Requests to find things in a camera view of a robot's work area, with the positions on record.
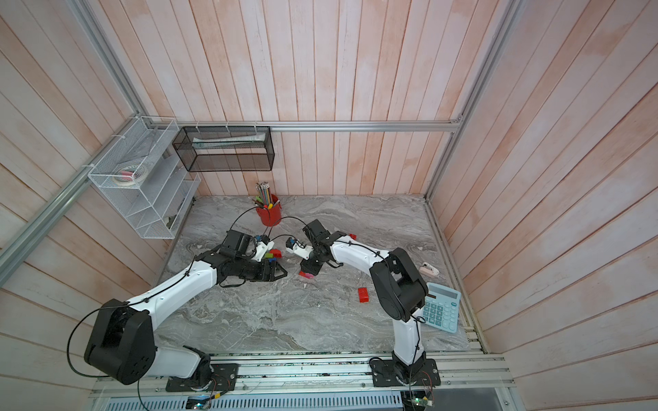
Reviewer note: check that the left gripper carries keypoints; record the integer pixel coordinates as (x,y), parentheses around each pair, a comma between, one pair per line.
(262,276)

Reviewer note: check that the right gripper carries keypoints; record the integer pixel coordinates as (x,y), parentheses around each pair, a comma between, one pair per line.
(306,266)

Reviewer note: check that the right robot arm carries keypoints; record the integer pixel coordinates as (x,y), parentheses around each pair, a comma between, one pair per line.
(399,286)

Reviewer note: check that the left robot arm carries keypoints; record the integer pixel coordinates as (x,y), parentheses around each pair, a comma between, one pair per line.
(122,343)

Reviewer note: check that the red pen cup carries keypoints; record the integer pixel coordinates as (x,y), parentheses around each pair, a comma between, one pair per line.
(270,214)

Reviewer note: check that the pens in cup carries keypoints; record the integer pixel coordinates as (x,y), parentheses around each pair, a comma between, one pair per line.
(264,198)

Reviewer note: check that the small white pink object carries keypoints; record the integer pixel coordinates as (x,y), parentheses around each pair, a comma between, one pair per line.
(429,270)

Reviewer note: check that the black mesh basket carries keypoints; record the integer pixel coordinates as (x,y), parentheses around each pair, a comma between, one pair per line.
(225,148)

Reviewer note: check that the calculator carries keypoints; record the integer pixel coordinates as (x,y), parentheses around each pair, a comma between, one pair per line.
(441,309)

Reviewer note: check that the tape roll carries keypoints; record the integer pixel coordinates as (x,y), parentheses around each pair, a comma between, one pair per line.
(128,175)

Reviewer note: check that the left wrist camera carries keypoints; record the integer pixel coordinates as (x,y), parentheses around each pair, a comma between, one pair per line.
(263,245)

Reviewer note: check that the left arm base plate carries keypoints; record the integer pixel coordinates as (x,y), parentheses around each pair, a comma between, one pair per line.
(211,377)

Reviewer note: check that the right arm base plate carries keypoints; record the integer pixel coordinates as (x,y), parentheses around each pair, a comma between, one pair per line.
(394,373)

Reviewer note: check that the white wire shelf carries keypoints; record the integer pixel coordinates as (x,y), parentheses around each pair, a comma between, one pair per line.
(157,205)

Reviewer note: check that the aluminium rail front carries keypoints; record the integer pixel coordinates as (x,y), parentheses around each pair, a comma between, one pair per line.
(292,373)

